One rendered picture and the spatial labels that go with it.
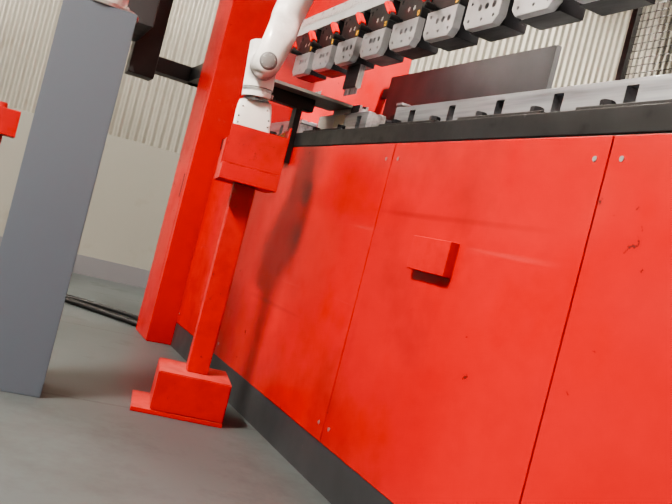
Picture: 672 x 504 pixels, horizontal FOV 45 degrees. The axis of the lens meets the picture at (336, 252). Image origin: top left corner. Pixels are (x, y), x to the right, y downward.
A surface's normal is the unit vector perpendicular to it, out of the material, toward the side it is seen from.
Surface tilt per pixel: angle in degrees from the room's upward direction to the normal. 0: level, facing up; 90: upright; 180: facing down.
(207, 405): 90
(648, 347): 90
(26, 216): 90
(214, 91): 90
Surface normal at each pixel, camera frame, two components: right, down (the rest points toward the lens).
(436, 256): -0.88, -0.22
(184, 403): 0.21, 0.06
